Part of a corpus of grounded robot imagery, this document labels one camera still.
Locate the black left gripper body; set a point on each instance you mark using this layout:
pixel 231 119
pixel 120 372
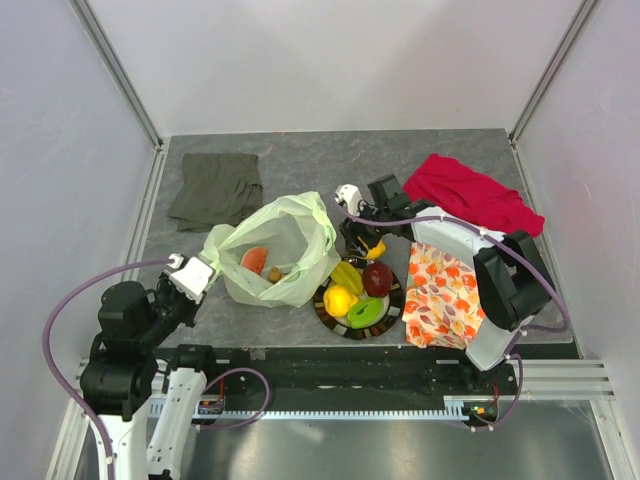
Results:
pixel 172 303

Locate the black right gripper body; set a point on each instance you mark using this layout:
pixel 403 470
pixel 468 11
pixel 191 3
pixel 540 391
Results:
pixel 368 233

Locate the yellow orange fake mango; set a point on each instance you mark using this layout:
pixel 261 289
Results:
pixel 375 247

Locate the yellow fake starfruit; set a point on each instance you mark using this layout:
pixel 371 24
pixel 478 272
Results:
pixel 347 276

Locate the dark red fake apple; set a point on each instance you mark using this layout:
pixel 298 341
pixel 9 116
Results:
pixel 377 279

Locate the yellow fake pear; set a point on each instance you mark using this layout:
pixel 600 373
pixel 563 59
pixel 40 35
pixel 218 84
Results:
pixel 338 300

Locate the green fake starfruit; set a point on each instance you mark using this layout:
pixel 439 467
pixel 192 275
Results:
pixel 365 312

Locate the pale green plastic bag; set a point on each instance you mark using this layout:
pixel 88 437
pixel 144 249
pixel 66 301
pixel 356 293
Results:
pixel 300 239

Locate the brown fake walnuts cluster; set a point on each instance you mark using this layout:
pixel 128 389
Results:
pixel 276 275

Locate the fake watermelon slice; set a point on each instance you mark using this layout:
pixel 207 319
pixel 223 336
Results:
pixel 254 259

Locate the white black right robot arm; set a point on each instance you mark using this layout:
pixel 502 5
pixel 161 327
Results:
pixel 514 283

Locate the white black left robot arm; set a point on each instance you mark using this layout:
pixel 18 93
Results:
pixel 146 409

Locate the cream plate with dark rim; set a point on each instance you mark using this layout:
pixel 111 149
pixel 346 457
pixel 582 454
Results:
pixel 360 299

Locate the red cloth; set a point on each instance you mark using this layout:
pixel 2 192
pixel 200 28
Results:
pixel 472 196

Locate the orange floral cloth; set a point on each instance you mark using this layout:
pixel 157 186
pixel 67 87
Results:
pixel 442 306

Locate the dark olive cloth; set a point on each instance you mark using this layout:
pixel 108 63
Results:
pixel 219 188

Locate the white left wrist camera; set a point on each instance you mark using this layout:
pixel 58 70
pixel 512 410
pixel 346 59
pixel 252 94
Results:
pixel 191 276

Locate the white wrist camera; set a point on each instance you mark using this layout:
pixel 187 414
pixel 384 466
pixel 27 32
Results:
pixel 191 276
pixel 349 197

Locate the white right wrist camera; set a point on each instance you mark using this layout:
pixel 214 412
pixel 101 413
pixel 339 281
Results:
pixel 349 197

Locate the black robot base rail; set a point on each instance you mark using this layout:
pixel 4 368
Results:
pixel 356 378

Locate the grey slotted cable duct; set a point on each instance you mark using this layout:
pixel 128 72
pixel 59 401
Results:
pixel 453 410

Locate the left aluminium frame post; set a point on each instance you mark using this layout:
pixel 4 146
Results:
pixel 107 52

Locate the aluminium frame post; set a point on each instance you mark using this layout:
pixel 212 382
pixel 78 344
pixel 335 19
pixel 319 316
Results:
pixel 107 52
pixel 560 55

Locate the right aluminium frame post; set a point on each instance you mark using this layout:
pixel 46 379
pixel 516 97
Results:
pixel 560 55

